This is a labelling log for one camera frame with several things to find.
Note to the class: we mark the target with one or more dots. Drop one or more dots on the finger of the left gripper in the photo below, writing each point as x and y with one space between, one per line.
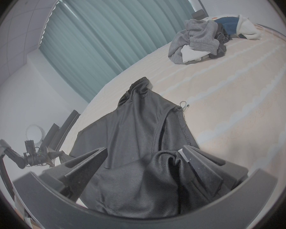
56 154

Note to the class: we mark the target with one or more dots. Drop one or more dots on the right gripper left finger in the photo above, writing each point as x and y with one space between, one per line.
83 170

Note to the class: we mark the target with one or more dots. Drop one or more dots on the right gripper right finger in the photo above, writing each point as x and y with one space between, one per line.
209 170

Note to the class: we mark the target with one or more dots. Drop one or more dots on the black T-shirt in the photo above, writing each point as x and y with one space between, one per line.
138 139

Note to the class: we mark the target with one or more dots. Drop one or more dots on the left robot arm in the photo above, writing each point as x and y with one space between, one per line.
14 155

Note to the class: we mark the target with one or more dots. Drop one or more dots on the bed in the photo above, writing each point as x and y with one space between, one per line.
228 92

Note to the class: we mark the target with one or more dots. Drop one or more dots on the pile of clothes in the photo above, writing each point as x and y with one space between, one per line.
200 37

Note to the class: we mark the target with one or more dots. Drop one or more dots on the round mirror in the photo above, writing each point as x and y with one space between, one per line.
29 133

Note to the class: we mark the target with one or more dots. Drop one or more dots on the blue-green curtain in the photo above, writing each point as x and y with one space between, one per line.
121 32

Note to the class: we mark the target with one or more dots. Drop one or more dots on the grey bedside table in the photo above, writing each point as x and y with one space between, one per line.
200 13

